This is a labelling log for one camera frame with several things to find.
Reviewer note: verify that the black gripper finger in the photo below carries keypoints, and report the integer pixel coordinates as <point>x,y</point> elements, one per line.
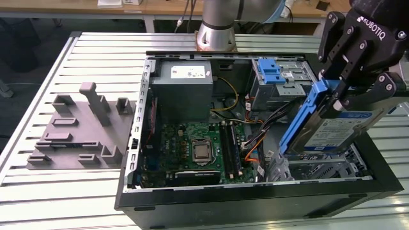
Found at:
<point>330,36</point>
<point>383,88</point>

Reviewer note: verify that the hard disk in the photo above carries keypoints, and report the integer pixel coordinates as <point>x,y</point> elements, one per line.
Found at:
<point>332,131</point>

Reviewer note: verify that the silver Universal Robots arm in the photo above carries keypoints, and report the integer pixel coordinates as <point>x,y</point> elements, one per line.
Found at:
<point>218,14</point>

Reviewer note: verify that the metal disk bay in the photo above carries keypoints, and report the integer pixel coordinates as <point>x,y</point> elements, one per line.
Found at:
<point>319,165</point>

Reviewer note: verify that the blue drive cage latch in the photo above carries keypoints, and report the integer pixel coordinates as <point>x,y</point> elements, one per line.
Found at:
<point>270,72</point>

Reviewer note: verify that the metal optical drive cage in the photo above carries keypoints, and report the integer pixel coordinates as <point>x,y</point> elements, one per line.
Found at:
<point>288,92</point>

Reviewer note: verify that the black RAM stick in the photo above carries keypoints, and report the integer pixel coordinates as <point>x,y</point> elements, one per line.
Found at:
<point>235,148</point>

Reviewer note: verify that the grey power supply unit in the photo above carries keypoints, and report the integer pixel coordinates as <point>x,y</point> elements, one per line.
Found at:
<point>182,100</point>

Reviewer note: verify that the silver CPU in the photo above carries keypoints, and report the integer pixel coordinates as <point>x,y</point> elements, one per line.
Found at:
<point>202,151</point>

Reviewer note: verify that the small white box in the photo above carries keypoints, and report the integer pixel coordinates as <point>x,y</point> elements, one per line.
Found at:
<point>133,2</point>

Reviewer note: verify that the green motherboard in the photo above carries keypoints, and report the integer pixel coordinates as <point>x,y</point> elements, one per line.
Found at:
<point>179,141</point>

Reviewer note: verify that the black graphics card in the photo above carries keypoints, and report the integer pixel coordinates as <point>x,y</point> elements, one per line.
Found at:
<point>195,177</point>

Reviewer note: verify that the black open PC case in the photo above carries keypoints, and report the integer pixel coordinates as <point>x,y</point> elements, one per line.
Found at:
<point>224,206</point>

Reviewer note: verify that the white paper sheet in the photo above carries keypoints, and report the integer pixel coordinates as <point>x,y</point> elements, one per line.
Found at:
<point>109,3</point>

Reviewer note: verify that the wooden desk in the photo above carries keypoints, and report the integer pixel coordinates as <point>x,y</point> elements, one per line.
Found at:
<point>81,9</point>

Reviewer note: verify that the grey parts rack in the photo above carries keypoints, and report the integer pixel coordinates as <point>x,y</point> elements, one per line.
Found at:
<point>86,143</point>

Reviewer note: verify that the black chair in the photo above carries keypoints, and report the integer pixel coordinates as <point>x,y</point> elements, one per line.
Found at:
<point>19,43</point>

